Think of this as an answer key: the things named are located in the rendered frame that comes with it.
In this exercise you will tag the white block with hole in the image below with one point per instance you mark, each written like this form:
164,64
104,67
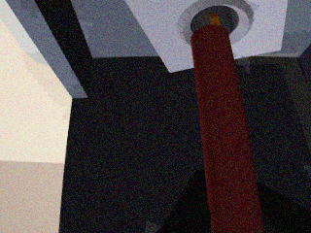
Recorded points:
254,26

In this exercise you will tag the dark red peg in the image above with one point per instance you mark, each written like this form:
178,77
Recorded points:
231,180

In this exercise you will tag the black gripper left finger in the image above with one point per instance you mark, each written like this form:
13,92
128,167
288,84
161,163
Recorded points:
191,213

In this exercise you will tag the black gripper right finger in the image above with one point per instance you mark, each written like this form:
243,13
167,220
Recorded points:
281,215

